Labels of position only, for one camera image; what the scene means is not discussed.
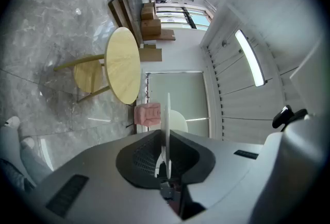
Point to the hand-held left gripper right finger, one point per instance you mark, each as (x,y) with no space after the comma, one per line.
(232,179)

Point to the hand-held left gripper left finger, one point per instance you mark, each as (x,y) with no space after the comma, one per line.
(103,192)

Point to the white plate of food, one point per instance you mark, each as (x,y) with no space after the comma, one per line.
(168,125)

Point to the white round chair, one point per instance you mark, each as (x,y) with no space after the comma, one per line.
(178,121)

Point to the black device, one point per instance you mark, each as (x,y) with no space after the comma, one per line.
(286,114)

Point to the person's gray trousers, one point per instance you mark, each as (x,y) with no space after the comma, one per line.
(23,156)

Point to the pink armchair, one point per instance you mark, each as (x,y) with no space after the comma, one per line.
(147,114)

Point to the person's white shoe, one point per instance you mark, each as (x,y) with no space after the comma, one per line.
(13,121)
(28,142)

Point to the frosted glass door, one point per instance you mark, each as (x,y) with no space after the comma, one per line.
(180,94)

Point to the long ceiling light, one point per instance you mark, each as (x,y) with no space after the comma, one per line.
(250,58)

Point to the round wooden table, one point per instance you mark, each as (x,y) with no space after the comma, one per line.
(123,63)

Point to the flat cardboard sheet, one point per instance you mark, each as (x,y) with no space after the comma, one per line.
(150,54)
(165,35)

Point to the large cardboard box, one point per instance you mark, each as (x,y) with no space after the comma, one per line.
(150,27)

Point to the small cardboard box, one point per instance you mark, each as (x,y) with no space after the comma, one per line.
(147,11)

